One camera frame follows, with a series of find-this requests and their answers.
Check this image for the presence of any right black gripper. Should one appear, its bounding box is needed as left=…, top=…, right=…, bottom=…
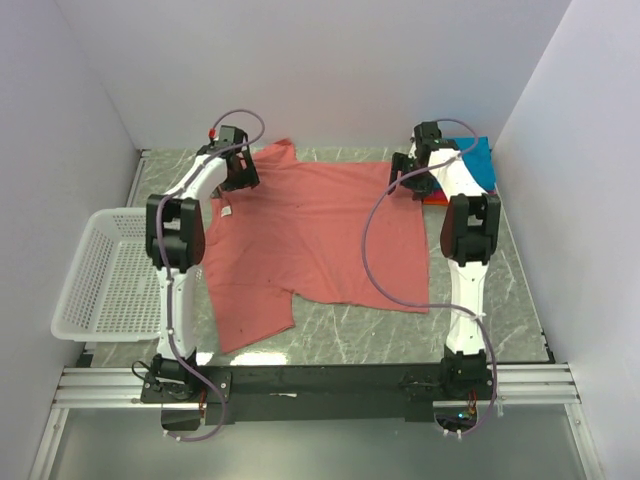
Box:
left=387, top=152, right=433, bottom=201

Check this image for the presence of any salmon pink t shirt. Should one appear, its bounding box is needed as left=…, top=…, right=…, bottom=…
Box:
left=203, top=140, right=429, bottom=353

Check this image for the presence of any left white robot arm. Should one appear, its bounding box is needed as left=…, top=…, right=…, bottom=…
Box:
left=145, top=125, right=259, bottom=360

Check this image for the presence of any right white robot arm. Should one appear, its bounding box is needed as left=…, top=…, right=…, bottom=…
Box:
left=389, top=121, right=501, bottom=356

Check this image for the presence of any folded orange t shirt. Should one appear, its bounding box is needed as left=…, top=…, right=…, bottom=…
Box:
left=422, top=196, right=449, bottom=206

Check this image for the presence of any folded blue t shirt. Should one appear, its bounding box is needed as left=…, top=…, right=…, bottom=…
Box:
left=463, top=136, right=496, bottom=192

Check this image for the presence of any white plastic basket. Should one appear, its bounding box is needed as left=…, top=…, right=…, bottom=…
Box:
left=51, top=208, right=161, bottom=342

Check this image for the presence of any black base beam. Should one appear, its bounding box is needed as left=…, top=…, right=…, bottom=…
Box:
left=140, top=363, right=493, bottom=425

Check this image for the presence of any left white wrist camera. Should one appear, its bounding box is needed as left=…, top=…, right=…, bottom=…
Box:
left=208, top=127, right=219, bottom=144

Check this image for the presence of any aluminium frame rail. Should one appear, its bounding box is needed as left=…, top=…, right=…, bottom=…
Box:
left=52, top=364, right=581, bottom=409

